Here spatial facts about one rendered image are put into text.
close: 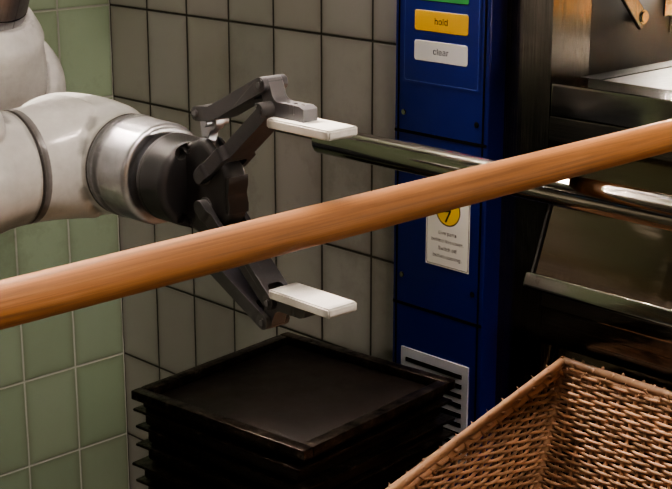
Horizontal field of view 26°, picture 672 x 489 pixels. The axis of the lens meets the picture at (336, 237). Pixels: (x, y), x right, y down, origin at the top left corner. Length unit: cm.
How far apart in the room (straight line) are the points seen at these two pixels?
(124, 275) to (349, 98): 109
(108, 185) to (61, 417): 131
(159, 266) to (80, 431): 159
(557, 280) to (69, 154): 71
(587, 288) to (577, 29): 32
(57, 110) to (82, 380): 128
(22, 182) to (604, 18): 86
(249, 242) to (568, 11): 85
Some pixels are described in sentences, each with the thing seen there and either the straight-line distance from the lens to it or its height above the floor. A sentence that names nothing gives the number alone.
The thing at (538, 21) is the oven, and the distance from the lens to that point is 178.
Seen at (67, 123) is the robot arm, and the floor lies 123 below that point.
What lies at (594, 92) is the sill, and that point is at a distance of 173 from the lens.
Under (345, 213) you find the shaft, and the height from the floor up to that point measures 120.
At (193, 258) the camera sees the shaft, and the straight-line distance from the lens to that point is 99.
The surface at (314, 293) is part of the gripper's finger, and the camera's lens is 113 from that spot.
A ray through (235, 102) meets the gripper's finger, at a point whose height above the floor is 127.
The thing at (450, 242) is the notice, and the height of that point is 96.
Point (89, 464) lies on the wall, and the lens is 258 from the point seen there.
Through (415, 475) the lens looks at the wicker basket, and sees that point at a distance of 164.
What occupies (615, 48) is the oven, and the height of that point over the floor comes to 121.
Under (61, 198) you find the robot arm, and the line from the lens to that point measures 127.
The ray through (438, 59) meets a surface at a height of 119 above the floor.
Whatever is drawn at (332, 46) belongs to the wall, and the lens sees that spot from 202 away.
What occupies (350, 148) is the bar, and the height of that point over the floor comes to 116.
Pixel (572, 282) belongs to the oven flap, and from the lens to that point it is 177.
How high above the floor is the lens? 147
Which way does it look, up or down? 16 degrees down
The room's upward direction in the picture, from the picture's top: straight up
